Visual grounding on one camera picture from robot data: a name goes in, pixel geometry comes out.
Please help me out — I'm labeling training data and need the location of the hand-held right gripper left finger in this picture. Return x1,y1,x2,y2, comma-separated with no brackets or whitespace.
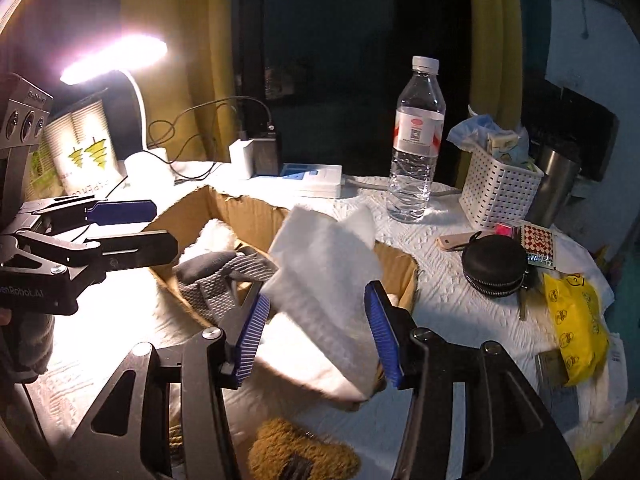
42,290,273,480

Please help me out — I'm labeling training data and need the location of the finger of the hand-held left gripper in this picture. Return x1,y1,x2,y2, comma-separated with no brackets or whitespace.
31,197,157,232
15,229,179,282

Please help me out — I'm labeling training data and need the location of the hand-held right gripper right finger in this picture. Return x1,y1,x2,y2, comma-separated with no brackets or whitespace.
364,280,583,480

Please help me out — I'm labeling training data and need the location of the cardboard box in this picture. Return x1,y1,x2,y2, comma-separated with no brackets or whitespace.
142,185,420,403

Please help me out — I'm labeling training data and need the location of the person's left hand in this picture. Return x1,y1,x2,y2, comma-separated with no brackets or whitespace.
0,307,55,383

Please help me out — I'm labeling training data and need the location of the grey knitted sock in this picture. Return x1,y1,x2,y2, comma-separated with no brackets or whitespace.
172,246,279,329

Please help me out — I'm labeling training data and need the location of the white fluffy cloth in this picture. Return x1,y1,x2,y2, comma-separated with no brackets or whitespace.
177,217,242,267

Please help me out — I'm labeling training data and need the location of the beige folding knife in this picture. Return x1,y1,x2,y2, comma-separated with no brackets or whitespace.
437,231,484,252

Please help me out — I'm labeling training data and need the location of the brown fuzzy cloth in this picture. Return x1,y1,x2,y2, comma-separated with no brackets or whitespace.
247,417,362,480

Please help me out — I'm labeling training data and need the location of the black round zip case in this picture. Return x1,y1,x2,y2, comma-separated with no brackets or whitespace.
461,234,531,294

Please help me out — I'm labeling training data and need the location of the white charger plug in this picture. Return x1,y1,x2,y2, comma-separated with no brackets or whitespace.
229,139,259,181

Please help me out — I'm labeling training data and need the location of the white desk lamp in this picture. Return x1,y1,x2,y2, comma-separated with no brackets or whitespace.
59,35,169,182

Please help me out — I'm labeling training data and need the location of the black power adapter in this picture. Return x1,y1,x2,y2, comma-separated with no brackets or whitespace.
252,129,284,177

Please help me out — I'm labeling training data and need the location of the white power strip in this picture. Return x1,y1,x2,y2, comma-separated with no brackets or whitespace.
279,162,346,200

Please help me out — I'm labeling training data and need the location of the grey small box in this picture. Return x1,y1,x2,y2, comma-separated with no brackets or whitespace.
535,350,572,389

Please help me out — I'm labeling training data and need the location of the clear plastic water bottle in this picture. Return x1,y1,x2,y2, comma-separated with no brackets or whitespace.
389,55,447,224

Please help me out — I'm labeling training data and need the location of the red patterned small box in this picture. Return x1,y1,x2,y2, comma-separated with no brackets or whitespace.
520,222,557,267

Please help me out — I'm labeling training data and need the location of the white plastic basket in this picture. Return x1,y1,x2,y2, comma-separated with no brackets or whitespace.
459,135,545,230

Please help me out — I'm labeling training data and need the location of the yellow curtain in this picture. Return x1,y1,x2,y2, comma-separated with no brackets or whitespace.
120,0,237,162
464,0,526,127

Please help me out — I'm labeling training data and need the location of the yellow plastic packet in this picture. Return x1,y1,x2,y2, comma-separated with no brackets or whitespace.
542,271,611,387

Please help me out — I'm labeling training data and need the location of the blue plastic bag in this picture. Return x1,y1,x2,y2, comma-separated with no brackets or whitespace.
446,114,531,162

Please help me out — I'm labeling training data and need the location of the stainless steel cup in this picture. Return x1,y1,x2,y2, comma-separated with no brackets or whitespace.
525,142,583,229

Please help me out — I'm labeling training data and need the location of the black charging cable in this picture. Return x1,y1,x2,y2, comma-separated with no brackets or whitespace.
145,96,277,184

